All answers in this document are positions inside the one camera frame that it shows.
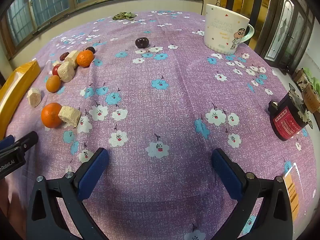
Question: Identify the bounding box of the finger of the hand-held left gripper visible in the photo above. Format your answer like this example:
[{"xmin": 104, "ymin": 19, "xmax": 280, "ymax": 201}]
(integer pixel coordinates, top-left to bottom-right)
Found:
[
  {"xmin": 14, "ymin": 131, "xmax": 39, "ymax": 153},
  {"xmin": 0, "ymin": 134, "xmax": 15, "ymax": 151}
]

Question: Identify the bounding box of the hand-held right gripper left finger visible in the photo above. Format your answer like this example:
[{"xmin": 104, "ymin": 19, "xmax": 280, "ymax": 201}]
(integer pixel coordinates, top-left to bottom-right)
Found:
[{"xmin": 26, "ymin": 147, "xmax": 110, "ymax": 240}]

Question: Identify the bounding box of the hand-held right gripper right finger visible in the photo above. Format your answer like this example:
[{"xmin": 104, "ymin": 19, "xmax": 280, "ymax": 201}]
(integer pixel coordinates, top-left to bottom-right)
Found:
[{"xmin": 211, "ymin": 148, "xmax": 293, "ymax": 240}]

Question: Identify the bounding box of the foam box with yellow tape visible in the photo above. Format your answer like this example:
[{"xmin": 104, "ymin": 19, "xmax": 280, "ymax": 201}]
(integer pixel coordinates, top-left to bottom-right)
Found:
[{"xmin": 0, "ymin": 60, "xmax": 42, "ymax": 140}]

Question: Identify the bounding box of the small dull mandarin orange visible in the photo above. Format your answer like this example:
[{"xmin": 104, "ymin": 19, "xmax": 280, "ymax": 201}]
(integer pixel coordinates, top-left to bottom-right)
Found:
[{"xmin": 46, "ymin": 75, "xmax": 62, "ymax": 93}]

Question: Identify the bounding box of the orange and white packet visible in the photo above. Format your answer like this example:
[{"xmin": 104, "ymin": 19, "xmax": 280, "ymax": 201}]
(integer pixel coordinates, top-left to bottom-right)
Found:
[{"xmin": 284, "ymin": 162, "xmax": 300, "ymax": 217}]

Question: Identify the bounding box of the black canister with red label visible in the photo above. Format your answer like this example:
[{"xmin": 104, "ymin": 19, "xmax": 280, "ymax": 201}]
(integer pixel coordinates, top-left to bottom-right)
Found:
[{"xmin": 268, "ymin": 83, "xmax": 314, "ymax": 141}]

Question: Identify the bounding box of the brown cardboard box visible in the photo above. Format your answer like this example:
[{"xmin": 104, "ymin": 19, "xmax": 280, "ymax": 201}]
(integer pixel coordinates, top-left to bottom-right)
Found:
[
  {"xmin": 293, "ymin": 68, "xmax": 309, "ymax": 88},
  {"xmin": 301, "ymin": 83, "xmax": 320, "ymax": 113}
]

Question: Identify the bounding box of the dark plum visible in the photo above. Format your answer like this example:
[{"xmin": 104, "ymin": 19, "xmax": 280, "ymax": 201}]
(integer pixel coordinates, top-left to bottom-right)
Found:
[{"xmin": 135, "ymin": 37, "xmax": 150, "ymax": 49}]

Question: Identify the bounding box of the glass panel door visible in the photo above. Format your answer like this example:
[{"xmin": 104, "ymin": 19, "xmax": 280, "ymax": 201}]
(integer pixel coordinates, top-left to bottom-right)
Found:
[{"xmin": 260, "ymin": 0, "xmax": 315, "ymax": 73}]

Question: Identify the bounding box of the pile of green peels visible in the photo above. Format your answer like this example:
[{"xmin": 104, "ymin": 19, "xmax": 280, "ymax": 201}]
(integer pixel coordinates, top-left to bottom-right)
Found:
[{"xmin": 112, "ymin": 12, "xmax": 138, "ymax": 21}]

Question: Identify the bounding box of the window with wooden frame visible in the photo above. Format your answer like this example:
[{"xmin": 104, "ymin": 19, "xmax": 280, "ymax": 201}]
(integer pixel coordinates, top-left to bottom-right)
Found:
[{"xmin": 0, "ymin": 0, "xmax": 200, "ymax": 55}]

